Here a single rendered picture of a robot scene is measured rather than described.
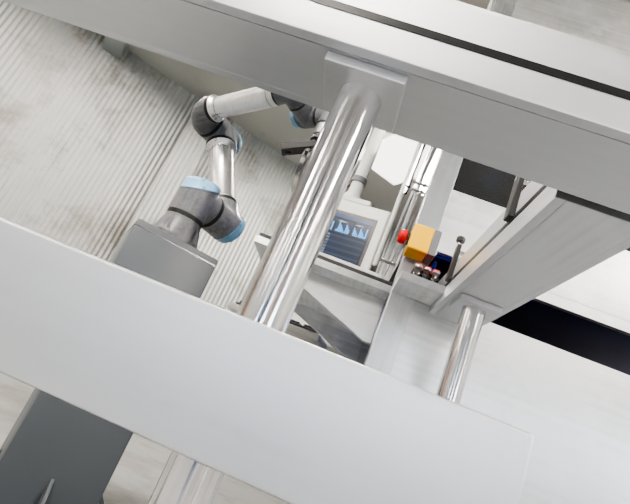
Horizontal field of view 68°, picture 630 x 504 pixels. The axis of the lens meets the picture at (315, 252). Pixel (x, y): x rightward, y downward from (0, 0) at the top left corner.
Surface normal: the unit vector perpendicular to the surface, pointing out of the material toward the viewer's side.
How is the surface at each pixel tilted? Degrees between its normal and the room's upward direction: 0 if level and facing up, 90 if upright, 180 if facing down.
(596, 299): 90
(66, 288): 90
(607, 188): 180
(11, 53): 90
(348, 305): 90
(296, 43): 180
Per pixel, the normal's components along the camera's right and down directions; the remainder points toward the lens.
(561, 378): 0.00, -0.33
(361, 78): -0.37, 0.87
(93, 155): 0.49, -0.10
